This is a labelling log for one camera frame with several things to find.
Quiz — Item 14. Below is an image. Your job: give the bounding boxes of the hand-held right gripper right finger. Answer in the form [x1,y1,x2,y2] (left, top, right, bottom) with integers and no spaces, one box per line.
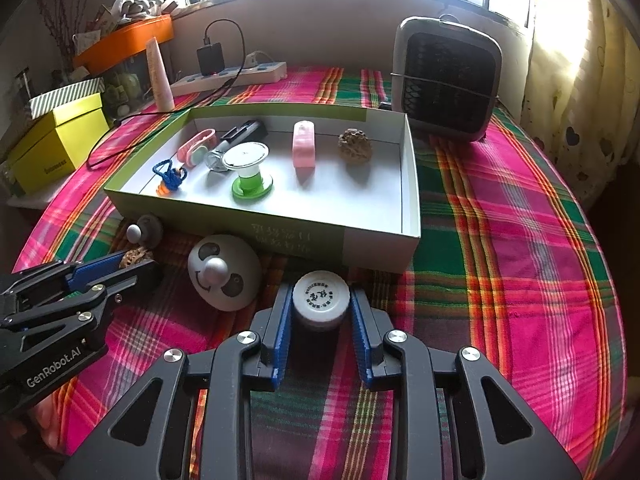
[349,287,583,480]

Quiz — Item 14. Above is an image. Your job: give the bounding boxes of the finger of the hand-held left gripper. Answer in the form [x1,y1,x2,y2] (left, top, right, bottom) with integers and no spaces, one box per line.
[0,261,164,334]
[0,253,127,307]

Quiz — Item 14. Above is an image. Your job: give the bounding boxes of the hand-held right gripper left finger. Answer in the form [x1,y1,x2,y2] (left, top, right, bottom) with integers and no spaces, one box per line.
[60,282,293,480]

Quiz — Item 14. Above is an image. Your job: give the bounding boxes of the brown wrinkled walnut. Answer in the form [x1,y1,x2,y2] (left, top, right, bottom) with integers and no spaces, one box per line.
[120,246,155,270]
[337,129,374,163]

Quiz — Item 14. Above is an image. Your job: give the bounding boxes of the white round jar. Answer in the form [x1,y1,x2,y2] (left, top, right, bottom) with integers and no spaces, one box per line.
[292,270,348,332]

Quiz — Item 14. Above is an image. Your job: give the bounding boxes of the green white cardboard box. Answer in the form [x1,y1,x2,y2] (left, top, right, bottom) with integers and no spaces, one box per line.
[104,102,422,272]

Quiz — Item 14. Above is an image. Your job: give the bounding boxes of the white green spool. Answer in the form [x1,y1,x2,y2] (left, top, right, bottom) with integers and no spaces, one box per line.
[222,141,276,202]

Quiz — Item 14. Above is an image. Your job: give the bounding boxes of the grey round knob toy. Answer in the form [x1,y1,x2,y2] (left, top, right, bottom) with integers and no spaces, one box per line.
[126,214,164,247]

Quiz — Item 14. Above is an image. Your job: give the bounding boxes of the white panda face toy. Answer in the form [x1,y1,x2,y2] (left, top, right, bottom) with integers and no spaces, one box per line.
[188,234,262,312]

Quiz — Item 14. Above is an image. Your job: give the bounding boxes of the yellow box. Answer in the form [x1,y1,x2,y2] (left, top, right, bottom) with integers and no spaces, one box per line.
[6,92,110,196]

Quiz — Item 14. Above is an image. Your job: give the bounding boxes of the pink plastic clip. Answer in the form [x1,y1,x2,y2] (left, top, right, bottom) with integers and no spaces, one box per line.
[292,120,317,170]
[177,129,217,168]

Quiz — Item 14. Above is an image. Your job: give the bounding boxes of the pink green plaid tablecloth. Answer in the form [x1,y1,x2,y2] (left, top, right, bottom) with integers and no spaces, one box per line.
[12,62,628,480]

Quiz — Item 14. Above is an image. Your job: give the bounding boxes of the green white striped box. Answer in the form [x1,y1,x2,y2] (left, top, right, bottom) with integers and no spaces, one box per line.
[29,77,106,120]

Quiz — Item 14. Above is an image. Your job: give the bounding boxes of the dark glass tank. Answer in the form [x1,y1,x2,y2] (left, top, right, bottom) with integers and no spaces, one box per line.
[102,55,153,111]

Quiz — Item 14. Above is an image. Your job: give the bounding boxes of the cream tube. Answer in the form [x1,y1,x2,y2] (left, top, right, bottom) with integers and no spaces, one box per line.
[146,37,176,111]

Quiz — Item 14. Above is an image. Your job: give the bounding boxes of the orange box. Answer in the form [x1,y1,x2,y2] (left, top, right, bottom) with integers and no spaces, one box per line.
[74,14,175,73]

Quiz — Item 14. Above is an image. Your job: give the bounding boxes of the white blue power strip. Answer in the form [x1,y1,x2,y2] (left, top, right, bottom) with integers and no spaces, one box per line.
[171,61,288,95]

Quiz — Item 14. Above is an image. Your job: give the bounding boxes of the dried twigs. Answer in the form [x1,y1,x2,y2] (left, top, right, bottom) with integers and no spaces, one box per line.
[42,0,81,73]

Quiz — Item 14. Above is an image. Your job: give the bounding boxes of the black white portable fan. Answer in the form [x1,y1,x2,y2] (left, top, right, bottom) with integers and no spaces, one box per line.
[391,15,503,142]

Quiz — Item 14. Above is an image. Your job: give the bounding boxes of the white paper bundle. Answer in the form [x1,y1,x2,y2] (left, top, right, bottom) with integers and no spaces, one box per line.
[100,0,181,26]

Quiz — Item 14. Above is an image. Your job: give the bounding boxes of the cream heart print curtain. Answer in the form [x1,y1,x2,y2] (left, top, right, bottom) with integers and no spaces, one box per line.
[520,0,636,201]

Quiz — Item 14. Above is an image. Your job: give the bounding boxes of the black charger with cable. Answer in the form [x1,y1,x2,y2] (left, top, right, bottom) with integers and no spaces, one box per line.
[87,19,247,171]

